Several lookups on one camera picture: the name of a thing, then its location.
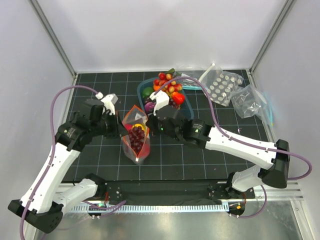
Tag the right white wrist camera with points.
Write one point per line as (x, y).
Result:
(161, 100)

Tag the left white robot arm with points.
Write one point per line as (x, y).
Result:
(41, 206)

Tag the orange tangerine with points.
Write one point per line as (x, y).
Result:
(156, 88)

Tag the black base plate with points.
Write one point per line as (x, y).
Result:
(169, 192)

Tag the orange zipper clear bag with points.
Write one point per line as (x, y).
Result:
(135, 115)

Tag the polka dot zip bag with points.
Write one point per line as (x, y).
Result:
(220, 84)

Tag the yellow pear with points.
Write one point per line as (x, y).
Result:
(139, 126)

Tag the blue zipper clear bag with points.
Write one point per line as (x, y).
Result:
(248, 102)

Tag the green lime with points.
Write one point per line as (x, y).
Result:
(146, 92)

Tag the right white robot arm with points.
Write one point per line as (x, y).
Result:
(271, 163)

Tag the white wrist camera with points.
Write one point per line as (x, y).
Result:
(108, 101)
(161, 100)

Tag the purple grape bunch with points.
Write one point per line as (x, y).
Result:
(136, 139)

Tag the teal plastic basket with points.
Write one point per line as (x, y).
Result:
(185, 108)

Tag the purple onion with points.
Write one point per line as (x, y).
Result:
(149, 107)

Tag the black grid mat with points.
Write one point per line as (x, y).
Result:
(168, 160)

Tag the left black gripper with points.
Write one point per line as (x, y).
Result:
(119, 129)

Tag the red apple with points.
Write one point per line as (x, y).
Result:
(145, 150)

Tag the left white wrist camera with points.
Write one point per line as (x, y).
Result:
(108, 101)

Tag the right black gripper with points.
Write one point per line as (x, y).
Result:
(151, 123)

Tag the pink dragon fruit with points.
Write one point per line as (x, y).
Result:
(129, 127)

